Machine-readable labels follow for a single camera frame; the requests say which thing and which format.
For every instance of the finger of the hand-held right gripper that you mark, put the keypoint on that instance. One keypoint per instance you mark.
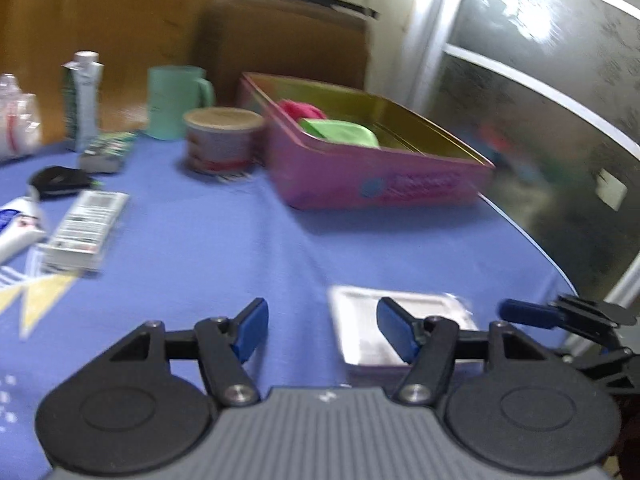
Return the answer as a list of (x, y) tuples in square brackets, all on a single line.
[(530, 312)]

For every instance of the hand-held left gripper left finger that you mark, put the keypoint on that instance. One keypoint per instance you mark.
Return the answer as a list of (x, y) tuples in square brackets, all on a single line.
[(250, 330)]

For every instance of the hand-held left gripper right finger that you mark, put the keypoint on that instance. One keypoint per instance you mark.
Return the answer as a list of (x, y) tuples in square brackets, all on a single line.
[(395, 330)]

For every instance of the white wipes packet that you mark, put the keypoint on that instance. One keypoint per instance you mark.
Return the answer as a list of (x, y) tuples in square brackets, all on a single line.
[(357, 320)]

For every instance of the pink biscuit tin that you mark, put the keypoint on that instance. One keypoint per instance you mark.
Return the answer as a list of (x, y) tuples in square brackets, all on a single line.
[(340, 175)]

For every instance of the green cloth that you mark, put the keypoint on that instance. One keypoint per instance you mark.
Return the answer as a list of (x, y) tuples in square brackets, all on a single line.
[(340, 132)]

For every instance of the pink knitted cloth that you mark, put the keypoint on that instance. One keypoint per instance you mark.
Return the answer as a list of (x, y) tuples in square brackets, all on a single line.
[(300, 109)]

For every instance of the blue tablecloth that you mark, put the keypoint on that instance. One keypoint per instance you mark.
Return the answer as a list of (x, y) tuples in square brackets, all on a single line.
[(225, 260)]

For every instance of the round paper tub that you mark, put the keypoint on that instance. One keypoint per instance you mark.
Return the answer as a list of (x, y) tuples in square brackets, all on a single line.
[(220, 145)]

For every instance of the white printed carton box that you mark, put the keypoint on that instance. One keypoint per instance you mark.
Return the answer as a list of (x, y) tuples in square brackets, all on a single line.
[(85, 230)]

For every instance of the frosted glass window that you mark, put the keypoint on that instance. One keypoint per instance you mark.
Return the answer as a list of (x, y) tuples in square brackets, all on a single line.
[(540, 110)]

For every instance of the green patterned small box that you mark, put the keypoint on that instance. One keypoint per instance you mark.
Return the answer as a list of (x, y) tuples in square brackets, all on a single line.
[(107, 150)]

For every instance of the black small pouch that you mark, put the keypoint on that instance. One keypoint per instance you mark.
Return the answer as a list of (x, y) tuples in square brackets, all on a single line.
[(62, 180)]

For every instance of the mint green mug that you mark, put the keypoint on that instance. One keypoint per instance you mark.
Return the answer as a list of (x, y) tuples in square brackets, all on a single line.
[(172, 102)]

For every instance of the white toothpaste tube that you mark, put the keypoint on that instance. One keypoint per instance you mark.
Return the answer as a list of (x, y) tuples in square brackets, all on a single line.
[(17, 230)]

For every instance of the white green drink carton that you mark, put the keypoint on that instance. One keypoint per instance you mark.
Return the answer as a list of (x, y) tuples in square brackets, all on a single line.
[(82, 105)]

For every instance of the brown chair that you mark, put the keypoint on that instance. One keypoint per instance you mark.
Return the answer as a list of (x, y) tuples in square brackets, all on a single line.
[(280, 40)]

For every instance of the clear plastic bag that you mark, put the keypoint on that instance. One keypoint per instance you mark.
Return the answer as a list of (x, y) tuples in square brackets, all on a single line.
[(17, 120)]

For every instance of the wooden panel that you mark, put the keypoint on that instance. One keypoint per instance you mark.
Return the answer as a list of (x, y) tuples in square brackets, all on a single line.
[(100, 20)]

